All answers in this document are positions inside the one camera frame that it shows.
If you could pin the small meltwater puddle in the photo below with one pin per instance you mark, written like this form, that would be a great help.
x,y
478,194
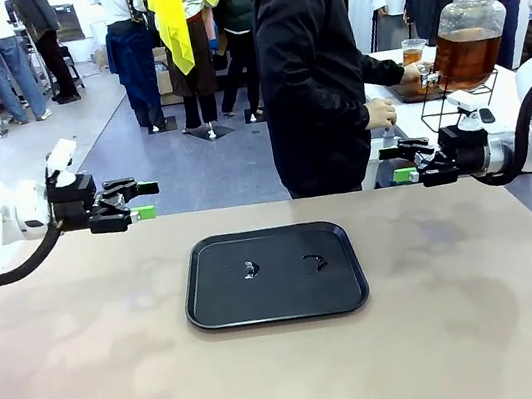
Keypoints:
x,y
318,264
250,269

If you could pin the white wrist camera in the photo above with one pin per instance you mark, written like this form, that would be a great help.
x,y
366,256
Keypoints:
x,y
463,100
61,158

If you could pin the brown cardboard box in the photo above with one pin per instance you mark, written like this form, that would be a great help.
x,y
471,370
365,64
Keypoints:
x,y
165,73

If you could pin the person's right hand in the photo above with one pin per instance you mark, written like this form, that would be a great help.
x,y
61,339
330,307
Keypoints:
x,y
381,113

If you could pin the brown serving tray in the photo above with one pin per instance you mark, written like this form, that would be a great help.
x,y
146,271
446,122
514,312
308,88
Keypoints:
x,y
406,92

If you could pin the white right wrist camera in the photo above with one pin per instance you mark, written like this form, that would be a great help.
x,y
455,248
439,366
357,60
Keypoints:
x,y
463,100

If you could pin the bystander in dark clothes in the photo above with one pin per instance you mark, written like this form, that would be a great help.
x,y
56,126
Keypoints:
x,y
53,56

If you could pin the person's left hand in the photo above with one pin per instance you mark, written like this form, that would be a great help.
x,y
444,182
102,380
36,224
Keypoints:
x,y
411,75

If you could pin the bystander in blue jeans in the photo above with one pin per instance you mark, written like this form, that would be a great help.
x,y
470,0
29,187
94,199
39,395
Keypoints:
x,y
6,63

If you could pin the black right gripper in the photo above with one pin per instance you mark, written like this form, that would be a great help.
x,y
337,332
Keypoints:
x,y
468,149

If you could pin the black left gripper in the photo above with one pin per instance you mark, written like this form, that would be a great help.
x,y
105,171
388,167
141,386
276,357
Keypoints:
x,y
71,200

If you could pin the figure in dark puffer jacket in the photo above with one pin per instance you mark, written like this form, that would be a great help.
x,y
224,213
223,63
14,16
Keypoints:
x,y
235,7

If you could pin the tall clear plastic cup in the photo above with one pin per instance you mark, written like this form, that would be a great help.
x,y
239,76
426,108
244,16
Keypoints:
x,y
412,52

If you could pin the black plastic serving tray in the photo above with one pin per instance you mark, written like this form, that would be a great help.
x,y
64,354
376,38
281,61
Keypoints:
x,y
277,299

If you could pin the glass tea dispenser jar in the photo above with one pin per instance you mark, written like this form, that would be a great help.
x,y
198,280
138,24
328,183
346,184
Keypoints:
x,y
470,50

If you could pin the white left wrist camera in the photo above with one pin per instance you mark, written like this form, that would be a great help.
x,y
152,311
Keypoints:
x,y
61,158

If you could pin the mannequin with dark blue apron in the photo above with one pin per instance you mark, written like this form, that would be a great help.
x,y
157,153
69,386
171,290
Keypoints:
x,y
129,54

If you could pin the dark framed display panel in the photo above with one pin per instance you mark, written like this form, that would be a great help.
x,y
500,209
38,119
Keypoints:
x,y
69,25

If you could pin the mannequin with yellow cloth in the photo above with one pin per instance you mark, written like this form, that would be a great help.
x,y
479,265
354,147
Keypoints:
x,y
172,22

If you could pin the person's left forearm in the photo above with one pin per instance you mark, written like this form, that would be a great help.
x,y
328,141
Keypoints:
x,y
382,68

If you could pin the person in black hoodie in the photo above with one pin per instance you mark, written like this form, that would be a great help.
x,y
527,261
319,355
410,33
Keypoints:
x,y
307,76

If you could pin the person's right forearm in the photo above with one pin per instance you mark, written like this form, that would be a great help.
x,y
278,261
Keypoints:
x,y
359,116

